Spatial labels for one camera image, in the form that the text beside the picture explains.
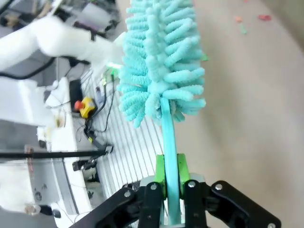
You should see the black clamp bar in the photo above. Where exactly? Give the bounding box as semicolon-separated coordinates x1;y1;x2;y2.
0;143;114;160

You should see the black thin cable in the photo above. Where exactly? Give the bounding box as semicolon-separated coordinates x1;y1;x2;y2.
83;78;117;134

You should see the teal chenille duster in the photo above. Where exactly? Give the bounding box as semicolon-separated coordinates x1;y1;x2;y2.
115;0;208;227

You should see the yellow emergency stop button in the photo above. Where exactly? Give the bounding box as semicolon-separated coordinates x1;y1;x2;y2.
74;96;96;118

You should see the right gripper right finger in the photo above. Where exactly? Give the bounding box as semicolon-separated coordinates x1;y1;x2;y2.
177;153;283;228

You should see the aluminium slotted base plate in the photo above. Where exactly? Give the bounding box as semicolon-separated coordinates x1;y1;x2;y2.
77;67;168;209

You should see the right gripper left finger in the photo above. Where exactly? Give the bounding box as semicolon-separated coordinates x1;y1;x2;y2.
93;153;167;228

